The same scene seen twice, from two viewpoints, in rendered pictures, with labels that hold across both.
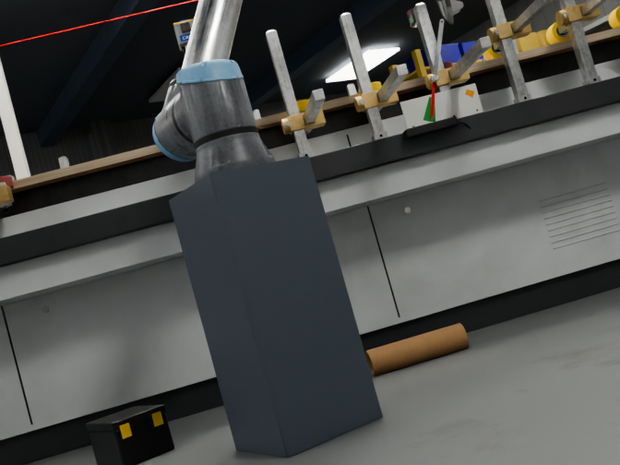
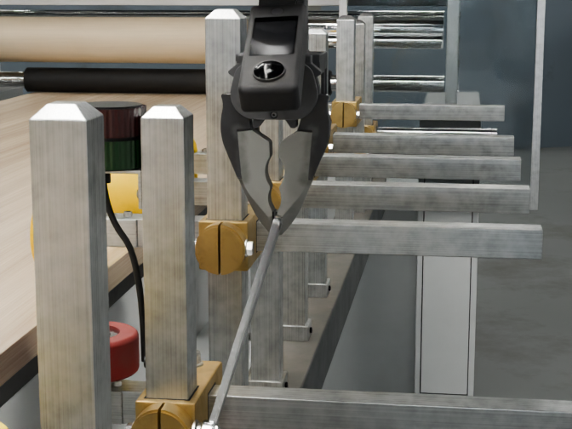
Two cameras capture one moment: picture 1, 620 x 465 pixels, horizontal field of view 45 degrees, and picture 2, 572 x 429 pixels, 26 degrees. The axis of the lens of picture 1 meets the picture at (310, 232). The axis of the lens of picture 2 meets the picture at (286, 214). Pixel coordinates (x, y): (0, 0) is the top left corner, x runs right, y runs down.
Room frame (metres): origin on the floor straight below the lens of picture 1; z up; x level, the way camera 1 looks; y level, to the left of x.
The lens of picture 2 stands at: (2.08, 0.37, 1.20)
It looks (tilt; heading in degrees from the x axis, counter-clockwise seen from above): 11 degrees down; 285
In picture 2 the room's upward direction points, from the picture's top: straight up
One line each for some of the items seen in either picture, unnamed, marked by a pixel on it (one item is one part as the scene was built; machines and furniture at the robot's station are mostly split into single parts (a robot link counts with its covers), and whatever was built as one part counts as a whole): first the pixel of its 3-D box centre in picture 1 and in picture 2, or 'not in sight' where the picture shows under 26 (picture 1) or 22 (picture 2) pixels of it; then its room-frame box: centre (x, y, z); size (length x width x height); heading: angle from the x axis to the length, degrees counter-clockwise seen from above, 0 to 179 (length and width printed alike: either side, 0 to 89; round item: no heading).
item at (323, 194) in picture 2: (590, 5); (323, 192); (2.42, -1.09, 0.95); 0.50 x 0.04 x 0.04; 7
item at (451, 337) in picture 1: (417, 349); not in sight; (2.27, -0.22, 0.04); 0.30 x 0.08 x 0.08; 97
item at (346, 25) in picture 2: not in sight; (345, 136); (2.59, -2.04, 0.90); 0.03 x 0.03 x 0.48; 7
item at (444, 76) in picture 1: (447, 77); (175, 411); (2.43, -0.57, 0.85); 0.13 x 0.06 x 0.05; 97
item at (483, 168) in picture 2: not in sight; (342, 163); (2.45, -1.34, 0.95); 0.50 x 0.04 x 0.04; 7
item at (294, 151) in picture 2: (454, 6); (298, 177); (2.34, -0.64, 1.04); 0.06 x 0.03 x 0.09; 97
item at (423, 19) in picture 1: (438, 73); (172, 395); (2.42, -0.55, 0.87); 0.03 x 0.03 x 0.48; 7
